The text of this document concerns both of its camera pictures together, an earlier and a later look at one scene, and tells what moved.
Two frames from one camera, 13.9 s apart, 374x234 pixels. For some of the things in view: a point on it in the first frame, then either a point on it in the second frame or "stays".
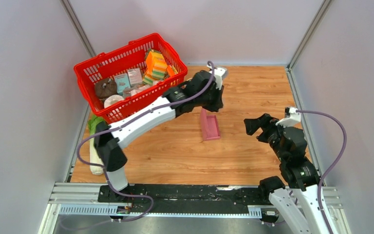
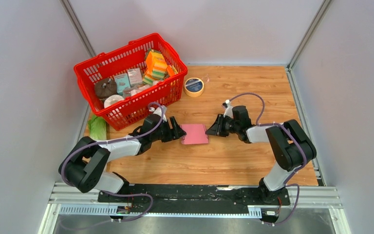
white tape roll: [112, 99] stays
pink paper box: [209, 126] -> [195, 134]
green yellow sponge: [148, 79] stays
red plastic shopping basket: [130, 76] stays
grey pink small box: [135, 76] stays
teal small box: [122, 82] stays
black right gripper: [266, 123] -> [216, 129]
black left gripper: [217, 104] -> [174, 133]
